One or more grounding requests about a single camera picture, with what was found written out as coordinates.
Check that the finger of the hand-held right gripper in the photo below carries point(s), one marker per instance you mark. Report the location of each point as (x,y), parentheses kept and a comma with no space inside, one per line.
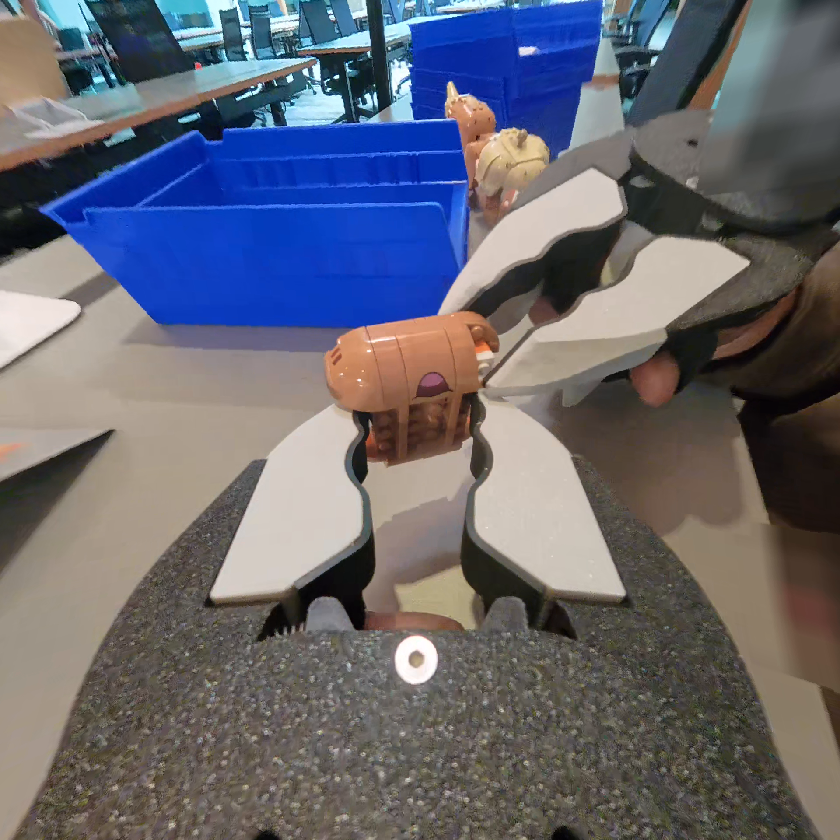
(630,309)
(545,223)

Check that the black office chair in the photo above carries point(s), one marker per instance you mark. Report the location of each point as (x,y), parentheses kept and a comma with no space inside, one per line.
(683,59)
(138,33)

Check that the stacked blue plastic bins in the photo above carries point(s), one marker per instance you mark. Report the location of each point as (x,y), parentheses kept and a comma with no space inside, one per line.
(525,66)

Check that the tan and orange lego model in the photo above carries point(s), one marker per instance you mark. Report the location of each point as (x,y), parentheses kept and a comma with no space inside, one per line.
(470,116)

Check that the instruction booklet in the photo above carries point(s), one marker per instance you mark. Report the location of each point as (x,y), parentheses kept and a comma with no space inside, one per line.
(46,450)

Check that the white flat stand base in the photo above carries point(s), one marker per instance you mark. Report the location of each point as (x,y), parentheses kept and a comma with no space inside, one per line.
(26,328)

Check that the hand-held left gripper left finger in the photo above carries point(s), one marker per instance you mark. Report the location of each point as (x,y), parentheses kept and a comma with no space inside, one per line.
(295,532)

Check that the brown lego assembly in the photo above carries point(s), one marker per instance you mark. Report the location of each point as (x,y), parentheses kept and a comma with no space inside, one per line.
(407,374)

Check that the large blue plastic bin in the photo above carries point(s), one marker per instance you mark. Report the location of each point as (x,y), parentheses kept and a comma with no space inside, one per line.
(263,250)

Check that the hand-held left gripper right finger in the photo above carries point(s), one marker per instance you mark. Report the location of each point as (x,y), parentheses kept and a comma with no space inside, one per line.
(545,525)

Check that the long wooden desk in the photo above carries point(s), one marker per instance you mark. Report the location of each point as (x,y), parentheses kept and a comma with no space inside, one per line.
(145,105)

